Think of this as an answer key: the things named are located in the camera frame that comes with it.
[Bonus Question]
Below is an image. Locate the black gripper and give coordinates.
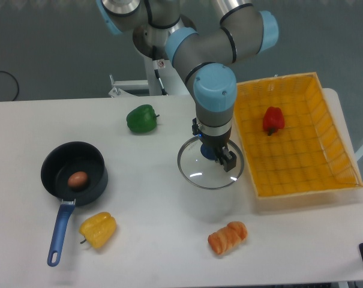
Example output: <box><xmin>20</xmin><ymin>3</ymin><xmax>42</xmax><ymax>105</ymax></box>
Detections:
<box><xmin>192</xmin><ymin>118</ymin><xmax>236</xmax><ymax>172</ymax></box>

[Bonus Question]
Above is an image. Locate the glass pot lid blue knob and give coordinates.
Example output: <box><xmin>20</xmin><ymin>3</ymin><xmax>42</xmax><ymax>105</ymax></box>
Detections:
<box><xmin>177</xmin><ymin>136</ymin><xmax>244</xmax><ymax>190</ymax></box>

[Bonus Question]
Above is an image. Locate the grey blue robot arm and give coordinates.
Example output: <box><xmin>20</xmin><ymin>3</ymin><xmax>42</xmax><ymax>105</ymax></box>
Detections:
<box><xmin>97</xmin><ymin>1</ymin><xmax>279</xmax><ymax>171</ymax></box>

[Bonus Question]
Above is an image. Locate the red bell pepper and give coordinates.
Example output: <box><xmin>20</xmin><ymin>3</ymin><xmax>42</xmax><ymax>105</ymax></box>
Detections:
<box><xmin>263</xmin><ymin>106</ymin><xmax>285</xmax><ymax>136</ymax></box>

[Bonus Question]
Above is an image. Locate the yellow plastic basket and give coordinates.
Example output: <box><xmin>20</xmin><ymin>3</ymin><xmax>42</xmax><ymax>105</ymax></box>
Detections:
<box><xmin>234</xmin><ymin>73</ymin><xmax>363</xmax><ymax>199</ymax></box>

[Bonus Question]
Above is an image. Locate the orange croissant bread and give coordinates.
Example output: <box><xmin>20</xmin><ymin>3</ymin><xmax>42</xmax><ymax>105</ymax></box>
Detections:
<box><xmin>208</xmin><ymin>221</ymin><xmax>248</xmax><ymax>255</ymax></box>

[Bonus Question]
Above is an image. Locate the green bell pepper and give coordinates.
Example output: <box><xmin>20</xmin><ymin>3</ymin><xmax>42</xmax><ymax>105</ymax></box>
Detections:
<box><xmin>126</xmin><ymin>104</ymin><xmax>159</xmax><ymax>134</ymax></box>

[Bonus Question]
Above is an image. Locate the yellow bell pepper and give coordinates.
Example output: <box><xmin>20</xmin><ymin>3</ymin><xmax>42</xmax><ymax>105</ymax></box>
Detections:
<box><xmin>79</xmin><ymin>212</ymin><xmax>117</xmax><ymax>249</ymax></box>

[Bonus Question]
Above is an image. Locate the brown egg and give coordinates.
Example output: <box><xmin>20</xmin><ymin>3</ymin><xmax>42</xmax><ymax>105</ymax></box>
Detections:
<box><xmin>67</xmin><ymin>171</ymin><xmax>88</xmax><ymax>190</ymax></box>

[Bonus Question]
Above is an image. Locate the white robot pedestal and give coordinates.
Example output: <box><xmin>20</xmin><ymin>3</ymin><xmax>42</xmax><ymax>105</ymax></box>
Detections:
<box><xmin>109</xmin><ymin>14</ymin><xmax>200</xmax><ymax>98</ymax></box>

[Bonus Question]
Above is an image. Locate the black pot blue handle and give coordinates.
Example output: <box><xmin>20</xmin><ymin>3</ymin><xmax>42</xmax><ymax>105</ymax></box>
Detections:
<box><xmin>41</xmin><ymin>142</ymin><xmax>108</xmax><ymax>267</ymax></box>

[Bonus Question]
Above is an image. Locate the black cable on floor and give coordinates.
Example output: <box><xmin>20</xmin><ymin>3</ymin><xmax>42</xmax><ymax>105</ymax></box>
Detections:
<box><xmin>0</xmin><ymin>70</ymin><xmax>20</xmax><ymax>102</ymax></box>

